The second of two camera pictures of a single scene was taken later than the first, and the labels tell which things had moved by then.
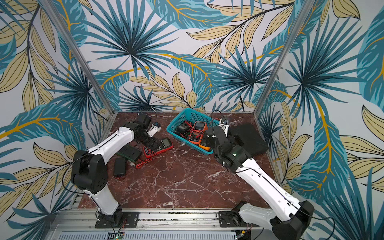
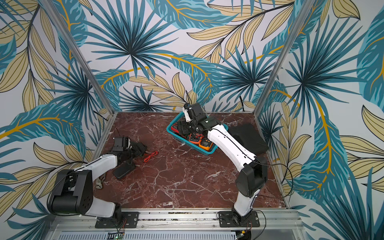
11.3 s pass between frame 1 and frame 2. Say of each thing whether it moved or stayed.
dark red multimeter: moved
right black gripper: moved
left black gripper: moved
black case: stayed
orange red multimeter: stayed
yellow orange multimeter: stayed
